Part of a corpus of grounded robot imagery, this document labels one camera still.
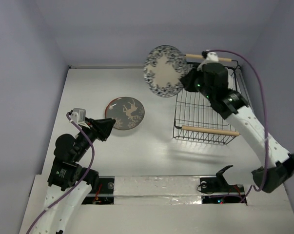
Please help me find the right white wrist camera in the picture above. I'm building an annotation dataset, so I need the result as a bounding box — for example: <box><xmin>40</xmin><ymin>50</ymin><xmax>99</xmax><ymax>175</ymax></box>
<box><xmin>196</xmin><ymin>50</ymin><xmax>219</xmax><ymax>71</ymax></box>

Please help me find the black wire dish rack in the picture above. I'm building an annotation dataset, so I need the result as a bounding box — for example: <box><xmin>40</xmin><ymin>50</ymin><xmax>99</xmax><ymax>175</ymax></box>
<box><xmin>172</xmin><ymin>53</ymin><xmax>251</xmax><ymax>146</ymax></box>

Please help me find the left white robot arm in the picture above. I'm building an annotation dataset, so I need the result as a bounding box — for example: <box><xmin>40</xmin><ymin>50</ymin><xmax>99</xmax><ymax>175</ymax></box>
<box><xmin>27</xmin><ymin>113</ymin><xmax>116</xmax><ymax>234</ymax></box>

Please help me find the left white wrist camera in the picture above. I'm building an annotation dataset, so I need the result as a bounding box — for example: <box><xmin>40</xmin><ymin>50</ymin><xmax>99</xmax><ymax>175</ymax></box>
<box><xmin>69</xmin><ymin>108</ymin><xmax>86</xmax><ymax>124</ymax></box>

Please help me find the white pale blue bowl plate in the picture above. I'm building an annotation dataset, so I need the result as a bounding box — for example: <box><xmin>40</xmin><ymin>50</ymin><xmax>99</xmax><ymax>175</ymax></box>
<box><xmin>226</xmin><ymin>67</ymin><xmax>235</xmax><ymax>90</ymax></box>

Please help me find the dark deer pattern plate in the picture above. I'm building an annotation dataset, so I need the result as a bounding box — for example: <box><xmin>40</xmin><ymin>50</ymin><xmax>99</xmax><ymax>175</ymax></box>
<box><xmin>104</xmin><ymin>97</ymin><xmax>145</xmax><ymax>130</ymax></box>

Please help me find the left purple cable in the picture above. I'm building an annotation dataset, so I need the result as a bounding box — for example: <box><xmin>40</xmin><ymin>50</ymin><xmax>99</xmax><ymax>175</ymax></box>
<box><xmin>27</xmin><ymin>112</ymin><xmax>96</xmax><ymax>234</ymax></box>

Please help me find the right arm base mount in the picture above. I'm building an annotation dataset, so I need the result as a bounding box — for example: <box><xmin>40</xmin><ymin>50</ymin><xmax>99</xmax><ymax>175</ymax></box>
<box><xmin>196</xmin><ymin>165</ymin><xmax>245</xmax><ymax>204</ymax></box>

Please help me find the silver foil strip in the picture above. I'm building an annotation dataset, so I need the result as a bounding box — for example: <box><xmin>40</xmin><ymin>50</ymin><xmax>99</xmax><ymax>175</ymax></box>
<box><xmin>113</xmin><ymin>176</ymin><xmax>202</xmax><ymax>205</ymax></box>

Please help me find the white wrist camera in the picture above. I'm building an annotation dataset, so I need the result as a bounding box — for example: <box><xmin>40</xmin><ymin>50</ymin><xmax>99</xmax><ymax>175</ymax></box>
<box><xmin>196</xmin><ymin>50</ymin><xmax>219</xmax><ymax>71</ymax></box>
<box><xmin>69</xmin><ymin>108</ymin><xmax>86</xmax><ymax>124</ymax></box>

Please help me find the blue floral pattern plate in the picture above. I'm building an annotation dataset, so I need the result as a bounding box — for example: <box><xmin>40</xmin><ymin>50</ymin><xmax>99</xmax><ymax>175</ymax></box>
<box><xmin>143</xmin><ymin>45</ymin><xmax>188</xmax><ymax>98</ymax></box>

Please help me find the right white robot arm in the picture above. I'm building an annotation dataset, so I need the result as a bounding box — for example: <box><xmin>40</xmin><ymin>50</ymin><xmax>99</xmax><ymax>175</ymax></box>
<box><xmin>180</xmin><ymin>62</ymin><xmax>294</xmax><ymax>193</ymax></box>

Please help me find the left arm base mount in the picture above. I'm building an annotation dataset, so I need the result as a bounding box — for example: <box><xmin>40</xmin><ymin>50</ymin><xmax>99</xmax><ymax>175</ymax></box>
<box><xmin>82</xmin><ymin>176</ymin><xmax>115</xmax><ymax>205</ymax></box>

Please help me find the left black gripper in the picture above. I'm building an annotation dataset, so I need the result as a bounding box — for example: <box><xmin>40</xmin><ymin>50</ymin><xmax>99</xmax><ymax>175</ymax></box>
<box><xmin>74</xmin><ymin>116</ymin><xmax>116</xmax><ymax>160</ymax></box>

